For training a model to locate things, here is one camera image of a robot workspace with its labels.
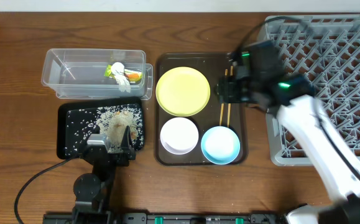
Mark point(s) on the left wooden chopstick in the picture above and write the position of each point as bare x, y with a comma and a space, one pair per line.
222, 105

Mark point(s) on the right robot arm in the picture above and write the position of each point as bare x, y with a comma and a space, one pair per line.
259, 78

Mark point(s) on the green snack wrapper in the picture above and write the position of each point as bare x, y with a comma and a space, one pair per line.
132, 75

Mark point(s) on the yellow plate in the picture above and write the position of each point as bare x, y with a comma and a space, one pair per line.
182, 91

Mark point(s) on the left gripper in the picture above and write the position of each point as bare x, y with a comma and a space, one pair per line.
110, 154

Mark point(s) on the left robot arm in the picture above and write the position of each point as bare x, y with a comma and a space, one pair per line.
93, 190

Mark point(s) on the black tray bin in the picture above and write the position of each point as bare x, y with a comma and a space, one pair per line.
84, 105

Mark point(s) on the white bowl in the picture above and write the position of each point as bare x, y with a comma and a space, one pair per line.
179, 136

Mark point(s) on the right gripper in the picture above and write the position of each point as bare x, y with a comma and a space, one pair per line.
229, 89

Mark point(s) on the dark brown serving tray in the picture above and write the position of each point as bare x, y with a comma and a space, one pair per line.
212, 65

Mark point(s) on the grey dishwasher rack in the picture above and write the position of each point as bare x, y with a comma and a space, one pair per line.
330, 59

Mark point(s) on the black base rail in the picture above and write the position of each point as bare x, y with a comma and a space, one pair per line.
142, 218

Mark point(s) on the clear plastic bin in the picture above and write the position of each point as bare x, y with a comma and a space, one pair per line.
79, 73

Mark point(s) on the rice food scraps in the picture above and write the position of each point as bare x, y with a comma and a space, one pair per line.
109, 120

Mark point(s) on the light blue bowl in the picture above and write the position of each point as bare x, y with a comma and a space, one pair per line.
220, 145

